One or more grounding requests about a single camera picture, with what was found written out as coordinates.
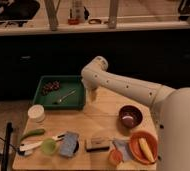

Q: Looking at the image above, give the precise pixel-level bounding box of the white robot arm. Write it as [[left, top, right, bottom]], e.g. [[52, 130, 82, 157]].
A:
[[81, 56, 190, 171]]

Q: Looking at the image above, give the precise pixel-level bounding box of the green plastic tray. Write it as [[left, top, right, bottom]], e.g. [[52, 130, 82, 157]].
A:
[[33, 75, 86, 110]]

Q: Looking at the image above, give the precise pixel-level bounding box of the dark brown bowl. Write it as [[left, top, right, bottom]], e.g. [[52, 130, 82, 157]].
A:
[[119, 105, 143, 129]]

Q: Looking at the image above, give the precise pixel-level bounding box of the dark grape bunch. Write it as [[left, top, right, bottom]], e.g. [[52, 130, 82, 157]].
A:
[[42, 81, 60, 95]]

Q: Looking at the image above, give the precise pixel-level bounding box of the brown rectangular block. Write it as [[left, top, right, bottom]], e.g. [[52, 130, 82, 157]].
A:
[[85, 138, 110, 152]]

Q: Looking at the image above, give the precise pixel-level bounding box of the black plate under cloth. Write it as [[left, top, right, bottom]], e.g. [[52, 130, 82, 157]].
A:
[[73, 141, 80, 155]]

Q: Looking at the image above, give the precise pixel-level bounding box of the blue sponge cloth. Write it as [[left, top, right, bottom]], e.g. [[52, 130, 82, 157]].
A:
[[59, 131, 79, 157]]

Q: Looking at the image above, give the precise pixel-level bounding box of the grey blue cloth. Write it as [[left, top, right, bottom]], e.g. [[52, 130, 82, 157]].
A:
[[112, 139, 133, 162]]

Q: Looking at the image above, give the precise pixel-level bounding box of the small green cup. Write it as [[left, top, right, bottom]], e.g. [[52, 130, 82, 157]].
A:
[[40, 138, 56, 155]]

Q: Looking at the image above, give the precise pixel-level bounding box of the small orange toy fruit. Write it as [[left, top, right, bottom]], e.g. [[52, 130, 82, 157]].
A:
[[108, 149, 123, 166]]

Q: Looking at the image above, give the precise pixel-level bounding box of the yellow toy corn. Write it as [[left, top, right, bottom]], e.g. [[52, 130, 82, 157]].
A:
[[139, 138, 155, 163]]

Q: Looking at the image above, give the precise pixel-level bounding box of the orange bowl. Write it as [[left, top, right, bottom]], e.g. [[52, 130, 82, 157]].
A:
[[129, 130, 158, 165]]

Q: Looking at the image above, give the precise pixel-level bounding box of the white bottle on shelf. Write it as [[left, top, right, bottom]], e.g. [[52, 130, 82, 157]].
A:
[[71, 0, 89, 23]]

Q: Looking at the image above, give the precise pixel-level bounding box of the black vertical pole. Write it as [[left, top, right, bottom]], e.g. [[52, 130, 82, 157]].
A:
[[1, 122, 13, 171]]

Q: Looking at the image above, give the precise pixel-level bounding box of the black bag on shelf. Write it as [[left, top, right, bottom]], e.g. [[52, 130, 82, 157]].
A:
[[0, 0, 40, 27]]

